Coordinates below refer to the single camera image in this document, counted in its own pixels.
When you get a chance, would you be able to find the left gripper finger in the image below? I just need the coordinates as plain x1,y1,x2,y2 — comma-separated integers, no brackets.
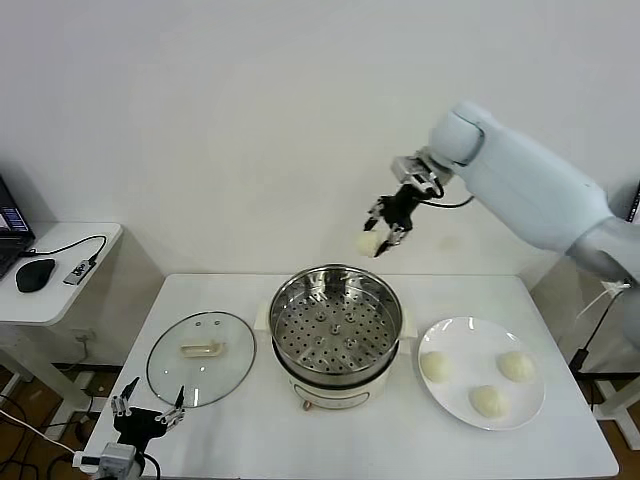
154,385,187,431
110,377,141,419

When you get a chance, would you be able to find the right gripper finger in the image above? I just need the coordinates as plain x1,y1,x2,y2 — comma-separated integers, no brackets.
363,197,389,235
374,224,412,259

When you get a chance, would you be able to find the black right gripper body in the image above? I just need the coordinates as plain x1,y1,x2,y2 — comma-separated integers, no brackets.
377,184,424,234

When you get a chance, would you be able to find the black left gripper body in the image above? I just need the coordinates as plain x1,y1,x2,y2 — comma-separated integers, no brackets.
112,407,169,444

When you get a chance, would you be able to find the white steamed baozi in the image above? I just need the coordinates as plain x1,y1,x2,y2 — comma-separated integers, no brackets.
355,233,384,259
497,350,536,384
468,384,510,419
419,351,454,385

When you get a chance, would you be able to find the round glass pot lid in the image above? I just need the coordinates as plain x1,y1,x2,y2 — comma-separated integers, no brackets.
145,310,258,410

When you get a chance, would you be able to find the stainless steel steamer basket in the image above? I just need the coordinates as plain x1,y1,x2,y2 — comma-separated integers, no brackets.
253,264,417,382

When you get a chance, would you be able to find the white side table with mouse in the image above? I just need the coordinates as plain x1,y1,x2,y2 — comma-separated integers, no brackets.
0,222,167,401

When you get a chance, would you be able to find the grey usb hub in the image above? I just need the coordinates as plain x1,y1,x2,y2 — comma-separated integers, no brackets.
62,258,97,288

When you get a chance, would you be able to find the black computer mouse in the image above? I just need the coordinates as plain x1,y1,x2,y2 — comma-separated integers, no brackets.
14,258,56,294

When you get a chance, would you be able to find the cream electric cooking pot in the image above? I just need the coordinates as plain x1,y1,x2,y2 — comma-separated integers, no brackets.
269,344,401,414

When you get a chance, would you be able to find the round white plate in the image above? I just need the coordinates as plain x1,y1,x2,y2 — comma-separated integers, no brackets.
417,316,546,432

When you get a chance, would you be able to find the black laptop beside mouse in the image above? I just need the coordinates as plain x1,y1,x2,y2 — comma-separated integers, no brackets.
0,174,37,281

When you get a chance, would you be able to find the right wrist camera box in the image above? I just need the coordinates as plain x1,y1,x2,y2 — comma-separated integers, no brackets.
390,155,439,194

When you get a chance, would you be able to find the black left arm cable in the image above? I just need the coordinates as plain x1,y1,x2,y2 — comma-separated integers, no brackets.
134,449,164,480

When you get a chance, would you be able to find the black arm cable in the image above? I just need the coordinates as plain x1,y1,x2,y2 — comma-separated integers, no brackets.
134,449,164,480
422,172,474,209

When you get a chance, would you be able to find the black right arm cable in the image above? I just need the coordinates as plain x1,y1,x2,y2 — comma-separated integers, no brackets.
422,172,474,209

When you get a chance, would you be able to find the white floor cable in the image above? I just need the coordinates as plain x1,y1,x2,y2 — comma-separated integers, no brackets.
0,409,81,459

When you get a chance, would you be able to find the black floor cable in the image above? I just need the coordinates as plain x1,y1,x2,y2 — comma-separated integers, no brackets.
0,394,96,480

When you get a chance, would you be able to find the black usb hub cable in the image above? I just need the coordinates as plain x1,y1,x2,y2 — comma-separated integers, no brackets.
18,236,108,264

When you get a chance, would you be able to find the black cable with power adapter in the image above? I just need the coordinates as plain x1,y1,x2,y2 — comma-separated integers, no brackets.
569,294,619,374

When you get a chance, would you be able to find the white laptop cable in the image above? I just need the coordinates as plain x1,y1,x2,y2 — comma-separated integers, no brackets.
574,280,632,324

